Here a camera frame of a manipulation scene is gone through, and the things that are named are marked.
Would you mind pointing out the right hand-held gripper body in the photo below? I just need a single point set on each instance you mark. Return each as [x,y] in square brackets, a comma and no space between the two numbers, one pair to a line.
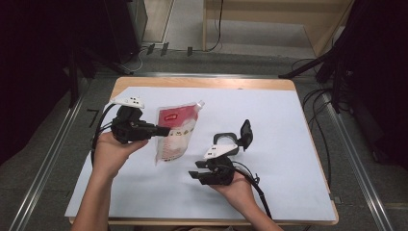
[219,171]

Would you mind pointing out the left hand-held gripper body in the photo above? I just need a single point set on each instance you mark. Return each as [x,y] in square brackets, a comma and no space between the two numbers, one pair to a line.
[128,128]

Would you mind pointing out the red and white refill pouch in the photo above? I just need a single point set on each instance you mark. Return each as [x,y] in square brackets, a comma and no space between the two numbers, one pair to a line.
[178,128]

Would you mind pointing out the person's right hand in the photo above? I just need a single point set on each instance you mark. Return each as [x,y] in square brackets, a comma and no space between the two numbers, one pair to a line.
[239,192]

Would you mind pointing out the person's left hand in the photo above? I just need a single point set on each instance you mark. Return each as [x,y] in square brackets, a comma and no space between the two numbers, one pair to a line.
[109,157]

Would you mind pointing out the white table mat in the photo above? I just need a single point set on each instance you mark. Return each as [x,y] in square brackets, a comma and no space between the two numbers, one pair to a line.
[288,160]

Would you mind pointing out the black stand with legs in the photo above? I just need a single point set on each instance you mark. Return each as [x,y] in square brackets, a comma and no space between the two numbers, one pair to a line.
[308,65]
[96,59]

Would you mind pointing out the black cabinet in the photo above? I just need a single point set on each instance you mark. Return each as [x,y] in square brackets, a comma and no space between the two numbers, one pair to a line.
[125,29]

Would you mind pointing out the dark curtain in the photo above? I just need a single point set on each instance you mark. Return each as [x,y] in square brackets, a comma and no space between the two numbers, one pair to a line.
[381,80]
[38,64]

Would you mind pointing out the wooden shelf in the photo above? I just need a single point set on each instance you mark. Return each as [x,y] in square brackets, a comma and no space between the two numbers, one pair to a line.
[324,29]

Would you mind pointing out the metal floor rail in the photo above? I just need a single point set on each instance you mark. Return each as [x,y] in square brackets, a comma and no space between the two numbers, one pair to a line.
[356,160]
[198,75]
[48,160]

